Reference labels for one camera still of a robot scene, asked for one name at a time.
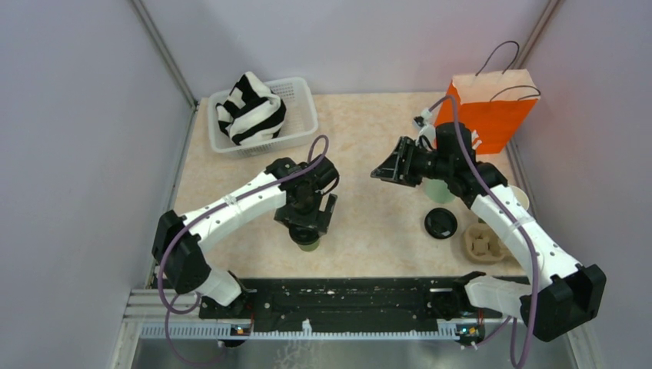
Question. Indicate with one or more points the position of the black lid on table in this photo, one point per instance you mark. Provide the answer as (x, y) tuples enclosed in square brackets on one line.
[(440, 223)]

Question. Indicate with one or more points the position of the green paper coffee cup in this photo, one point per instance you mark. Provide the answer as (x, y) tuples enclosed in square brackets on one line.
[(309, 247)]

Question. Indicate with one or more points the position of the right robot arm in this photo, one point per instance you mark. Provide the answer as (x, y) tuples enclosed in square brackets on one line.
[(561, 293)]

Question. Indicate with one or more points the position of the black white striped cloth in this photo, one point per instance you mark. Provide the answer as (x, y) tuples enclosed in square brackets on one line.
[(252, 113)]

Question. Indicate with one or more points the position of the cardboard cup carrier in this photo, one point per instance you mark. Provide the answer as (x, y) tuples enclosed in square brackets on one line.
[(481, 245)]

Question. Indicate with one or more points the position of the stack of paper cups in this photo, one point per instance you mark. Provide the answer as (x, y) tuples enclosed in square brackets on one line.
[(521, 197)]

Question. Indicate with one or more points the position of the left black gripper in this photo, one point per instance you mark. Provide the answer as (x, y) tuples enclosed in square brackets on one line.
[(317, 218)]

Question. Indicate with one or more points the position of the orange paper bag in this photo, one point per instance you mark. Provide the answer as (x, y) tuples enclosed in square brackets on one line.
[(491, 104)]

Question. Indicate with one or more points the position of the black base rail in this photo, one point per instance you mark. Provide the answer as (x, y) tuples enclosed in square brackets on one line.
[(356, 308)]

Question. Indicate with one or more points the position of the green straw holder cup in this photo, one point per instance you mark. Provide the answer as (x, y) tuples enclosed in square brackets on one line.
[(438, 191)]

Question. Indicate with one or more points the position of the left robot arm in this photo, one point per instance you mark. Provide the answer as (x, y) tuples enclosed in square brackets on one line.
[(300, 196)]

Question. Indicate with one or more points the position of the white plastic basket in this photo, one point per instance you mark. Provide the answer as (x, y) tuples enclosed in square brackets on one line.
[(299, 128)]

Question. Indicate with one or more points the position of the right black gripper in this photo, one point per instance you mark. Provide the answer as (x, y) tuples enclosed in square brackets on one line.
[(397, 167)]

